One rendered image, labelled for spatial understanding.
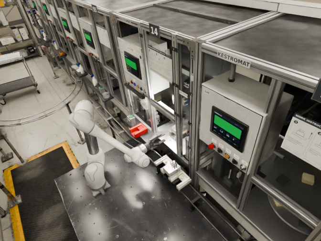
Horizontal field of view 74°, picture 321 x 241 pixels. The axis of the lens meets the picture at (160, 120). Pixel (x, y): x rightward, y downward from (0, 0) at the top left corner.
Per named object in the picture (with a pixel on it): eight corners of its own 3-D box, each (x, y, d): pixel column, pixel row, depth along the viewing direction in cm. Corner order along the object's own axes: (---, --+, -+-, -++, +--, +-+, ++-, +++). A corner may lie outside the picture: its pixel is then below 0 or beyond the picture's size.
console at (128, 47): (123, 82, 227) (114, 38, 198) (146, 72, 239) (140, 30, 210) (145, 98, 200) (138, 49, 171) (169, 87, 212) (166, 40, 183)
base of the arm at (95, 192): (95, 200, 199) (93, 197, 195) (86, 184, 213) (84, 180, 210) (112, 189, 207) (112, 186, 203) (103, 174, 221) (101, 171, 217)
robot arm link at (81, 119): (94, 127, 164) (96, 116, 174) (73, 115, 154) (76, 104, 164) (84, 137, 168) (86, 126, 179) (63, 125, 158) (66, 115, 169)
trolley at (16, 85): (1, 106, 469) (-27, 66, 410) (1, 95, 506) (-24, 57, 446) (41, 93, 498) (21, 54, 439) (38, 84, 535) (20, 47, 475)
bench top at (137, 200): (55, 181, 224) (54, 179, 221) (141, 136, 268) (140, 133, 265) (124, 351, 126) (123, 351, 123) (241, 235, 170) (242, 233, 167)
